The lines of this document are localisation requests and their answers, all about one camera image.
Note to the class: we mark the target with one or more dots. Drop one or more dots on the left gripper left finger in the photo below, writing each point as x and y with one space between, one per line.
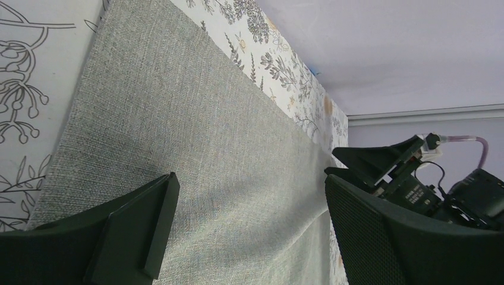
122 241

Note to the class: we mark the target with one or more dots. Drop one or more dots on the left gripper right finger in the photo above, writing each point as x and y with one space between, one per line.
382 243

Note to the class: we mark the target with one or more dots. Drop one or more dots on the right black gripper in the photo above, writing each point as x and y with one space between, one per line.
365 166

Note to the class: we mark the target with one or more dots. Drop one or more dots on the grey cloth napkin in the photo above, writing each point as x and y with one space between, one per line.
156 96

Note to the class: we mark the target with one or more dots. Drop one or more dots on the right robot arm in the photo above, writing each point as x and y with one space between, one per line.
476 201

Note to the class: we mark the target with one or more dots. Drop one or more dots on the floral patterned tablecloth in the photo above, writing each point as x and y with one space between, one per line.
45 43

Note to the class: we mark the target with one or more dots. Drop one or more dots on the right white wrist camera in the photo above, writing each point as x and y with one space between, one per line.
430 150

